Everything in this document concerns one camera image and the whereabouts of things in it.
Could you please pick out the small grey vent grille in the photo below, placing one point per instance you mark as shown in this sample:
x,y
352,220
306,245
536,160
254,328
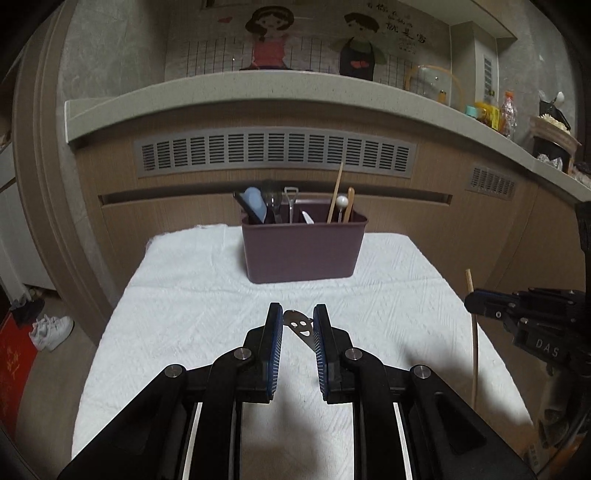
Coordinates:
x,y
494,182

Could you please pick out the maroon plastic utensil holder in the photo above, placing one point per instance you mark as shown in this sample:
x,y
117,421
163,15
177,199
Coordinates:
x,y
300,249

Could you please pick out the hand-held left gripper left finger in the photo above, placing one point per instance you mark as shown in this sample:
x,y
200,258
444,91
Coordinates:
x,y
274,350

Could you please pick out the white textured table cloth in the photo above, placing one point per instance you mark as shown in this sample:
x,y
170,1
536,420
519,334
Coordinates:
x,y
194,286

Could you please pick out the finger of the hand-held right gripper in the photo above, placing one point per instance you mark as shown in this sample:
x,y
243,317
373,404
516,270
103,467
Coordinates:
x,y
549,297
487,304

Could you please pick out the wooden chopstick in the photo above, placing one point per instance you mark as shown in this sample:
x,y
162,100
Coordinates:
x,y
336,194
474,360

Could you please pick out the yellow jar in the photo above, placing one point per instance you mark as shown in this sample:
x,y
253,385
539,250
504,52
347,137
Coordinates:
x,y
488,115

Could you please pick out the glass lid with yellow rim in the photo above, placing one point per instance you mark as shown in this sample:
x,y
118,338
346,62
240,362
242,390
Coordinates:
x,y
431,85

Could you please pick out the beige woven basket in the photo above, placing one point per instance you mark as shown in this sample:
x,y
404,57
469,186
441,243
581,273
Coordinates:
x,y
554,131

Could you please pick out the dark shoes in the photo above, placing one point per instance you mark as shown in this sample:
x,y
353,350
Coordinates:
x,y
27,310

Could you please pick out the black spoon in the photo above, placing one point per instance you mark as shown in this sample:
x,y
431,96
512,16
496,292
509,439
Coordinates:
x,y
244,207

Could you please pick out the white sneaker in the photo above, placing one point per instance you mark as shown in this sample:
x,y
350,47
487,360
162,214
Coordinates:
x,y
51,332

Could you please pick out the white slotted wall panel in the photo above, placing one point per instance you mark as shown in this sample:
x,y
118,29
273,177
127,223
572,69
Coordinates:
x,y
487,76

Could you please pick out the long grey vent grille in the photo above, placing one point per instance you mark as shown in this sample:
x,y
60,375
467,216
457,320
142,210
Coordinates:
x,y
277,154

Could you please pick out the crumpled foil wrap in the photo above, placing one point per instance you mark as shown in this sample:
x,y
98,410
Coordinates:
x,y
549,162

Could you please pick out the black pot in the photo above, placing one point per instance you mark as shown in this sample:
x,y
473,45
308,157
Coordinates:
x,y
551,152

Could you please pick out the red cardboard box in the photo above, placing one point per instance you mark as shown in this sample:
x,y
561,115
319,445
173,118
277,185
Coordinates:
x,y
16,364

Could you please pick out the blue plastic spoon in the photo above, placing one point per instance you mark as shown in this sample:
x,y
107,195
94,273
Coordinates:
x,y
256,203

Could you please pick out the wooden counter cabinet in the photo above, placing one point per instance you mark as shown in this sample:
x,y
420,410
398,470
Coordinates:
x,y
184,203

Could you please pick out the teal cup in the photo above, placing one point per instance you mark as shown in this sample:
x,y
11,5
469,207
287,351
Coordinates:
x,y
471,110

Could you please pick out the white shelf unit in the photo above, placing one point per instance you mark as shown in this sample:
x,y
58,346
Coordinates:
x,y
18,230

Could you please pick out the white plastic spoon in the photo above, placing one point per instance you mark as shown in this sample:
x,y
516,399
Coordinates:
x,y
308,218

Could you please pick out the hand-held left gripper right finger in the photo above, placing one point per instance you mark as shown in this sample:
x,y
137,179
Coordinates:
x,y
321,353

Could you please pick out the metal shovel-shaped spoon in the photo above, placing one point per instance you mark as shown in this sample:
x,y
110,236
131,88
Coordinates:
x,y
290,203

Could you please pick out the clear bottle with orange cap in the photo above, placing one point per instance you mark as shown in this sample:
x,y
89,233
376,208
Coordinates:
x,y
509,113

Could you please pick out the black object with white top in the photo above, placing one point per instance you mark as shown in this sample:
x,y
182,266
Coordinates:
x,y
551,108

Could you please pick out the cartoon wall poster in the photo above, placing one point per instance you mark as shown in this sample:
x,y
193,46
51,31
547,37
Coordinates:
x,y
314,41

